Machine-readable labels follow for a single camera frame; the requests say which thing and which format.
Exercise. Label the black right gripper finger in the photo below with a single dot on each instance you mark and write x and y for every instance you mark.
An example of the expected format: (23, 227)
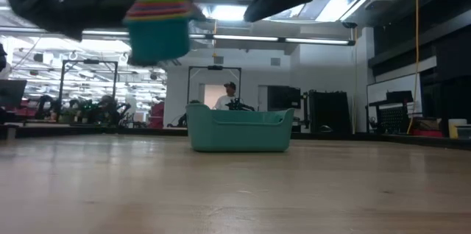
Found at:
(276, 2)

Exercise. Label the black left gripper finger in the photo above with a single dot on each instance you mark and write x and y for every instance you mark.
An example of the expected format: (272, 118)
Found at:
(197, 15)

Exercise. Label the teal plastic basket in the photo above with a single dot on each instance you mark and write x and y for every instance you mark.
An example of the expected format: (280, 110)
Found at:
(239, 134)

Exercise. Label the long ceiling light bar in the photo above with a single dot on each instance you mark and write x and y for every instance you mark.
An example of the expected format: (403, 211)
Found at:
(279, 39)

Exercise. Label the person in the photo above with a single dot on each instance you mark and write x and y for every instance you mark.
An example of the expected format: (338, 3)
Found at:
(225, 101)

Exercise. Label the black monitor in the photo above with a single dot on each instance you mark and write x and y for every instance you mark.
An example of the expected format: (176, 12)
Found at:
(284, 97)

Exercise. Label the black equipment rack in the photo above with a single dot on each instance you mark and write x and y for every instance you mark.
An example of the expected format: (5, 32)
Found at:
(328, 110)

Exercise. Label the black perforated cart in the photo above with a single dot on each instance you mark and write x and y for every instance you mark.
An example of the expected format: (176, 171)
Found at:
(393, 116)

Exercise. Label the black gantry frame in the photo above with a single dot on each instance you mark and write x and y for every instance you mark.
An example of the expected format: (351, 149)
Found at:
(215, 67)

